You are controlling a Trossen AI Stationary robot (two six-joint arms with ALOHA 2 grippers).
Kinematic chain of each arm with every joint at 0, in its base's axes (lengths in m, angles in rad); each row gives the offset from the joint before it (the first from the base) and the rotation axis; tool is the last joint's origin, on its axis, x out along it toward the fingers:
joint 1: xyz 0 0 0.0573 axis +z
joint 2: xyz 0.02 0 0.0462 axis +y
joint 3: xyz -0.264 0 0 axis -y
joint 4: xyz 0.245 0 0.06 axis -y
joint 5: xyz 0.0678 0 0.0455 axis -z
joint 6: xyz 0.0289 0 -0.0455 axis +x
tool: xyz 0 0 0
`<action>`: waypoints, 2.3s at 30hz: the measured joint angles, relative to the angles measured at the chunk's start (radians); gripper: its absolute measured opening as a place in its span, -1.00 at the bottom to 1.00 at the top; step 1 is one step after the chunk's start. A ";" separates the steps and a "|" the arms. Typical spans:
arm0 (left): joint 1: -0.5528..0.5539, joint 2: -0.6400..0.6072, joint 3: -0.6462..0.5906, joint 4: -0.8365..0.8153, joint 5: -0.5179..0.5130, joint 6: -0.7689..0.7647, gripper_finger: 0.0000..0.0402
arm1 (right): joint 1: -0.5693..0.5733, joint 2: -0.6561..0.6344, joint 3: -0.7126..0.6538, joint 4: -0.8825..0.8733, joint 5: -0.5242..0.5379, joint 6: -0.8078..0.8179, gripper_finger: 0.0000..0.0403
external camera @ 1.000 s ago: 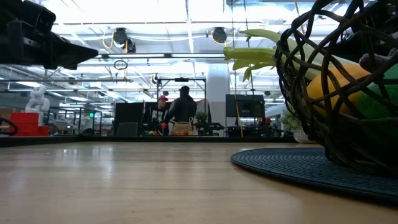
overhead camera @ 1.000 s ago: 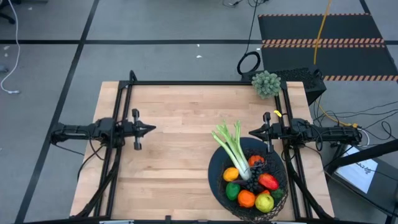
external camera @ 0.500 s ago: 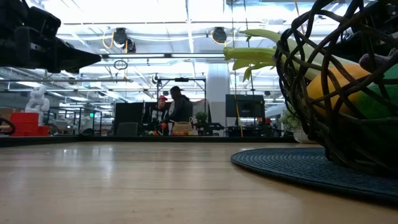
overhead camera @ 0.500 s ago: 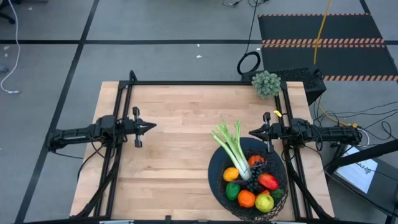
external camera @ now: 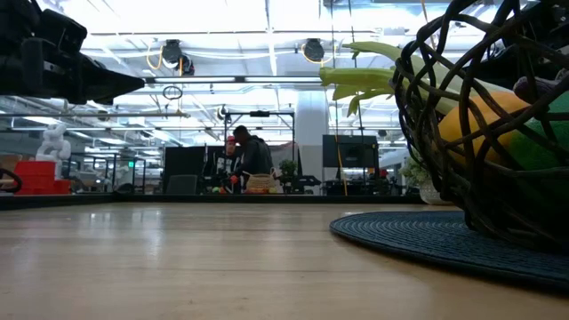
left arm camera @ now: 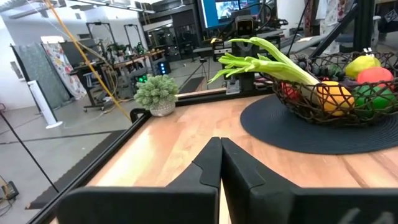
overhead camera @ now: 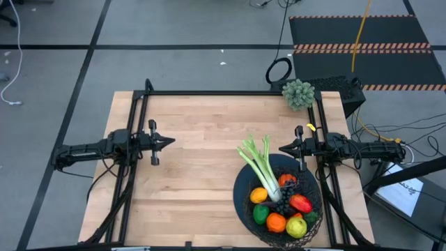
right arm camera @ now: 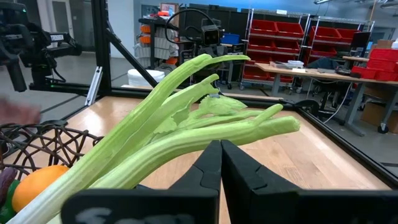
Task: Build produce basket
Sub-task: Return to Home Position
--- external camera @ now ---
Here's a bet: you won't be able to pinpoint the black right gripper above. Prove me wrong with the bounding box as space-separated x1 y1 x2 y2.
469 0 569 90

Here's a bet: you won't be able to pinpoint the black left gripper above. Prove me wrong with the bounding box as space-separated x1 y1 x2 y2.
0 0 147 107

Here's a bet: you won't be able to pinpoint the dark purple eggplant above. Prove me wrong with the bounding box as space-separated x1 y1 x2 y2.
512 73 569 106

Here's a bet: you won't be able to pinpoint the orange yellow mango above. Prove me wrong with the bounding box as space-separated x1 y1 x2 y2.
437 90 533 166

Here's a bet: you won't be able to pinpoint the green avocado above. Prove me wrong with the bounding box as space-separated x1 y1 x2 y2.
508 90 569 197

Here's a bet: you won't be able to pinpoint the green celery stalk bunch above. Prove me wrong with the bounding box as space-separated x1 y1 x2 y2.
318 40 509 118

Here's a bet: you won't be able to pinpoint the dark woven twig basket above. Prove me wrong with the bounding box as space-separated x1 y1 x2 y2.
392 0 569 251

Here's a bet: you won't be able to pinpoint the light woven basket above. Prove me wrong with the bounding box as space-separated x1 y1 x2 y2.
243 167 280 195

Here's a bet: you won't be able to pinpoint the white robot figure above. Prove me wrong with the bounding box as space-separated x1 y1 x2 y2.
35 123 73 180

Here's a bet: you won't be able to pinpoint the black partition panel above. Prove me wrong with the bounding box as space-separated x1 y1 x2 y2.
163 145 223 196

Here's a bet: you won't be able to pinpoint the red crates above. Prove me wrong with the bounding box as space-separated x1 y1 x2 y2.
12 160 73 196

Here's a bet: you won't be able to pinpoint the person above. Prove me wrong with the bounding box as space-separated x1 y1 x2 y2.
216 134 242 195
231 124 275 188

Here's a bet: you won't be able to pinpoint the faux green potted plant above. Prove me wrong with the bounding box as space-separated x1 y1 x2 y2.
397 155 451 206

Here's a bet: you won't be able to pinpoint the small green plant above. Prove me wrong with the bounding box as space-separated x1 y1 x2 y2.
278 158 299 194

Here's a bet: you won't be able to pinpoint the black computer monitor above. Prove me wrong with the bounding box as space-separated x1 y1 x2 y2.
320 133 381 170

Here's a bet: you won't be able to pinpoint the dark blue round woven placemat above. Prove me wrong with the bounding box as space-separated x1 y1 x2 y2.
329 210 569 291

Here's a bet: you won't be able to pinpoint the hanging black cable loop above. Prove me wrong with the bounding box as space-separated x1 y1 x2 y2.
161 84 185 101

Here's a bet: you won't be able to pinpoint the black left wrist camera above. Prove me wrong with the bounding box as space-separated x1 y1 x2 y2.
40 8 89 56

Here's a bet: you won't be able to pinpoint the black ceiling cable reel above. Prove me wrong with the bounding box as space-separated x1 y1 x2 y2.
159 38 196 77
302 37 327 64

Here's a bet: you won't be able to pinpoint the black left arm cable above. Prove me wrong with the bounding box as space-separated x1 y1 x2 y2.
0 167 24 195

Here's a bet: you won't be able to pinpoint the black metal rig frame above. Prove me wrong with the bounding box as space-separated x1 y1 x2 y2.
0 192 424 211

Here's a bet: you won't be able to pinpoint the black metal stand frame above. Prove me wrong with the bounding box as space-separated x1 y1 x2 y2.
222 109 297 179

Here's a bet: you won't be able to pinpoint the yellow cable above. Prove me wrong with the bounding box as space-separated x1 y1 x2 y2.
334 132 349 196

